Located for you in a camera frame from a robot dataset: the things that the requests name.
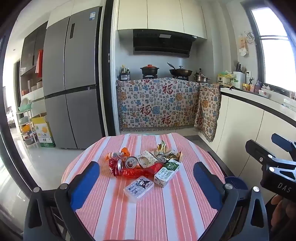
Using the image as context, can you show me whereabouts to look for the green white milk carton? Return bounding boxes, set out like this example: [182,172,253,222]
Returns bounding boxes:
[154,159,181,188]

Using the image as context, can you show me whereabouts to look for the crushed orange soda can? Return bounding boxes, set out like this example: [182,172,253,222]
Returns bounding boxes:
[106,147,132,163]

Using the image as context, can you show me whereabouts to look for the clear plastic cartoon box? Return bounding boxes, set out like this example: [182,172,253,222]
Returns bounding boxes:
[124,176,155,203]

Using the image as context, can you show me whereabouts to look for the aluminium soda can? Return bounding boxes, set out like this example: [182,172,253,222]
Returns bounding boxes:
[125,156,139,169]

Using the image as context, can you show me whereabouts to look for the red soda can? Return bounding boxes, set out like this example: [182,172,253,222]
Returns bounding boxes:
[109,158,124,178]

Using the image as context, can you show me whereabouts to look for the small printed blanket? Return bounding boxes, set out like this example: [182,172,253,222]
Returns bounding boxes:
[194,82,222,142]

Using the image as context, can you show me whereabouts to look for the white storage rack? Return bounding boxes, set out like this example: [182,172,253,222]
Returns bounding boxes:
[16,97,39,149]

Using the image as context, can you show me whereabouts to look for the window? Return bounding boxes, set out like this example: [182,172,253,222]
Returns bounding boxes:
[250,5,296,93]

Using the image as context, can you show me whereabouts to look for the condiment bottle rack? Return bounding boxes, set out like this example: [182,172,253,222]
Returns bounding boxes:
[119,65,130,80]

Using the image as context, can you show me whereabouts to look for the red plastic bag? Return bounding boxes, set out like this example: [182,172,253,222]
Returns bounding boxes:
[121,162,164,179]

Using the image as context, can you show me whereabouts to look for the person's right hand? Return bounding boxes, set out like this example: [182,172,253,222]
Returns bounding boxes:
[270,195,296,232]

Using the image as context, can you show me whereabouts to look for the blue trash bin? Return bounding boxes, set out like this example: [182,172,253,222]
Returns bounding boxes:
[224,176,250,202]

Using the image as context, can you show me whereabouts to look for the wall hanging ornament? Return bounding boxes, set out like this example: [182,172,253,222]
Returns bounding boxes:
[238,35,250,57]

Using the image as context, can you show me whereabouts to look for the large printed blanket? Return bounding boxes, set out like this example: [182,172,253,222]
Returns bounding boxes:
[116,77,201,132]

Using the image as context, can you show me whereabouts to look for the white knife block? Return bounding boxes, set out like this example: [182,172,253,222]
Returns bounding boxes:
[232,62,248,84]

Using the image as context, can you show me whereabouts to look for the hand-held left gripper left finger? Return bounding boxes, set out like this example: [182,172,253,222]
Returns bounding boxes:
[23,161,101,241]

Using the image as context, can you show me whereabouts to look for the yellow green plastic bag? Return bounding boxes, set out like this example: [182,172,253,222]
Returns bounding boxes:
[218,71,237,80]

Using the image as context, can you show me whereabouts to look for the grey refrigerator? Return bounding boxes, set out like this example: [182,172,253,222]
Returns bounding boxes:
[43,6,103,149]

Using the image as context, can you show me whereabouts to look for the yellow cardboard box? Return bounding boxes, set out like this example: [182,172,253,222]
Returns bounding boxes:
[31,116,56,148]

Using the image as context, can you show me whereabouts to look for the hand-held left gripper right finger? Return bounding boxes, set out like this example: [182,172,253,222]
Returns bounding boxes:
[193,162,270,241]

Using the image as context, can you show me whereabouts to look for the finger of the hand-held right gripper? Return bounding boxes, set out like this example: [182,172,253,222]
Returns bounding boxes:
[245,139,296,168]
[271,133,296,160]

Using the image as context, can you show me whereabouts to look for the black wok with lid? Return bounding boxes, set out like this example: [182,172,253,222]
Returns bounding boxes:
[167,62,193,77]

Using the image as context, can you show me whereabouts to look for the white kitchen counter cabinet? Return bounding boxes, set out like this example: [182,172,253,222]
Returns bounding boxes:
[214,86,296,164]

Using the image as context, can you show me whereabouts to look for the steel pot with lid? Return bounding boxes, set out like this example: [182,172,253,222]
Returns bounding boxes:
[194,72,211,83]

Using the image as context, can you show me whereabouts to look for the black clay pot orange lid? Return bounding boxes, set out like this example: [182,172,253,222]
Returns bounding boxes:
[140,65,159,77]

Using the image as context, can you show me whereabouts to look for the floral paper box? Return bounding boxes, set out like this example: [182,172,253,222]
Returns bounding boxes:
[138,151,160,169]

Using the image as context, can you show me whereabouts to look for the white upper cabinets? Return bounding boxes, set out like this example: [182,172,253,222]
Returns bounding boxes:
[117,0,208,39]

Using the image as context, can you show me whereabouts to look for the wall shelving cabinet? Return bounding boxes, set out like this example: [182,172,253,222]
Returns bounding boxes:
[20,21,48,103]

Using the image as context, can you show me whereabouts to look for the black range hood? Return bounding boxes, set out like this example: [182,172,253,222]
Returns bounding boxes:
[133,29,197,58]

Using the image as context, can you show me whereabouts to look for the green plastic basin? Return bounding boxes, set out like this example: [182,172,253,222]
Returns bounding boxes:
[18,98,33,112]

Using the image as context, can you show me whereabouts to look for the red hanging bag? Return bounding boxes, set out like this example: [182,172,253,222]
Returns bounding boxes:
[35,49,44,78]

